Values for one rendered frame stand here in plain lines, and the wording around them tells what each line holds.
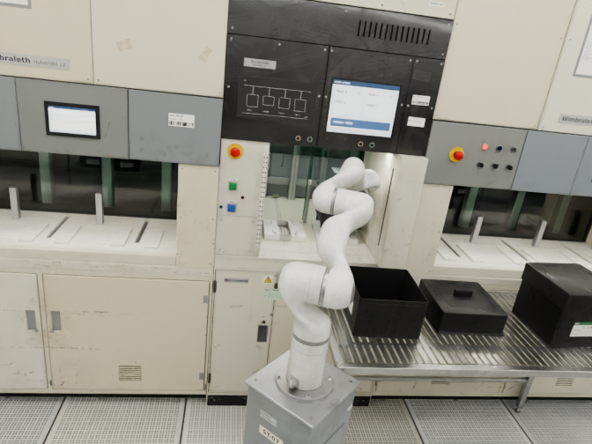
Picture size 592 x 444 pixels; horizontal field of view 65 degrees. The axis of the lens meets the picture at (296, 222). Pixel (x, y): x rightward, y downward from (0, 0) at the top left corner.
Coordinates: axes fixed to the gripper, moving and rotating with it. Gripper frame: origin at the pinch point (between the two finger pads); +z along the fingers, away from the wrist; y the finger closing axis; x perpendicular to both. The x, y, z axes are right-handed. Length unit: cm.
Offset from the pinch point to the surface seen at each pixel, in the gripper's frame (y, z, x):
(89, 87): -112, -30, 35
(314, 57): -27, -30, 55
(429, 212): 34.5, -30.5, -6.0
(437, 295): 34, -57, -34
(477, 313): 46, -70, -34
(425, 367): 17, -92, -44
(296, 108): -32, -30, 35
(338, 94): -16, -30, 42
